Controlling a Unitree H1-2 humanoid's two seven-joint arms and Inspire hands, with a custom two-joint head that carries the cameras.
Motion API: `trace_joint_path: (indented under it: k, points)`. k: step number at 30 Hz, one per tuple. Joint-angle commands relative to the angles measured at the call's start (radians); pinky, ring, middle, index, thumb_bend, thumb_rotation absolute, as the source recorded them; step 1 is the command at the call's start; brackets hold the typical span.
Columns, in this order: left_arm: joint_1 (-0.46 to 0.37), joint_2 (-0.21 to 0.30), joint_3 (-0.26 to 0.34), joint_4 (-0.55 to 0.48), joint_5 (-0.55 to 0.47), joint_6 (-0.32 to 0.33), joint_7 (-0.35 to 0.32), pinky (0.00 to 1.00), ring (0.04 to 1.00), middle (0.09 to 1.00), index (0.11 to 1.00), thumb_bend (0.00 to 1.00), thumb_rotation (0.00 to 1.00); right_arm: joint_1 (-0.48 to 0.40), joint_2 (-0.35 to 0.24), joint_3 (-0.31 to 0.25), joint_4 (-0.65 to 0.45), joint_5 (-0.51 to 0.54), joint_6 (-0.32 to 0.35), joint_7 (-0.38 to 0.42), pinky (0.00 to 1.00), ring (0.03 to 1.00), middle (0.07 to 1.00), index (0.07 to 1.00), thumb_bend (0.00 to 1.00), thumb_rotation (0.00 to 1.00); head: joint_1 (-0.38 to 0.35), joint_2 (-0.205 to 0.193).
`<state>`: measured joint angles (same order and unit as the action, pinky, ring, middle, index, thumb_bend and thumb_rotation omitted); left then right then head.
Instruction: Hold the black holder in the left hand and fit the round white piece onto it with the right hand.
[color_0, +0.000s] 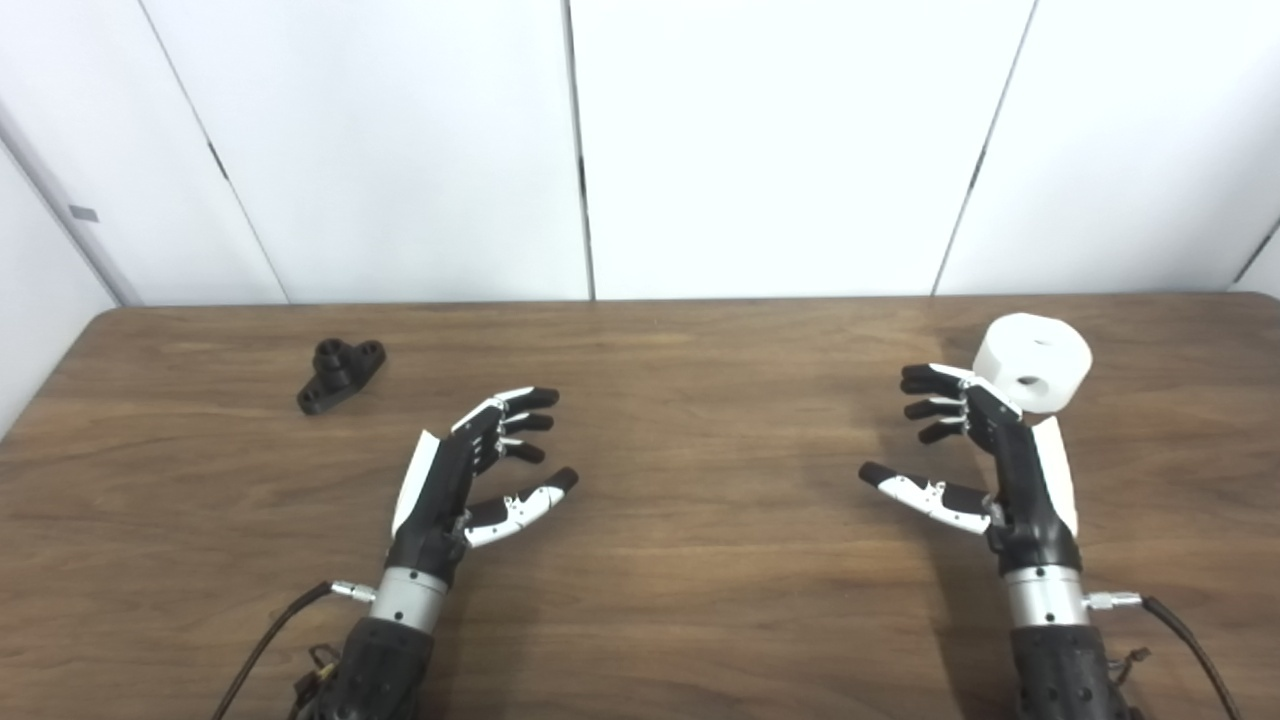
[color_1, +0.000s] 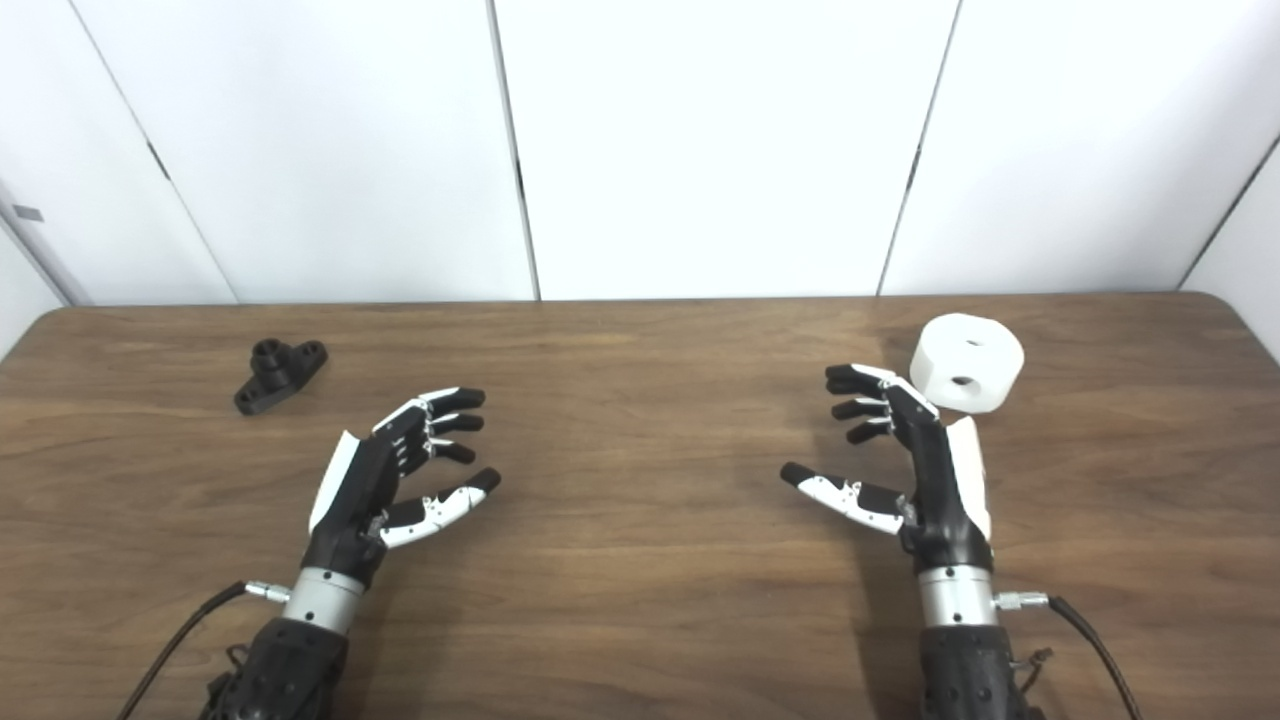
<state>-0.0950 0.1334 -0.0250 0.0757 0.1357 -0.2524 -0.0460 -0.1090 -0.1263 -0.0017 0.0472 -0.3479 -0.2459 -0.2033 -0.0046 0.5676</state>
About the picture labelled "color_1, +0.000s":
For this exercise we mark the round white plastic piece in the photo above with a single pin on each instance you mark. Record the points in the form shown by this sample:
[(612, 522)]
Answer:
[(1000, 365)]

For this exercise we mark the black plastic holder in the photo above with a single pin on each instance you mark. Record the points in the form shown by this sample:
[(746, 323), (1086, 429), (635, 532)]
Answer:
[(275, 385)]

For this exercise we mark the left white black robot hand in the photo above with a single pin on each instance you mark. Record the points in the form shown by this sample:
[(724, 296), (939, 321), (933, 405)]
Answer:
[(355, 490)]

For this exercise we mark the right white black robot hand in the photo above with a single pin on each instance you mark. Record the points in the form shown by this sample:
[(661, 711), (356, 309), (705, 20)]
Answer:
[(940, 490)]

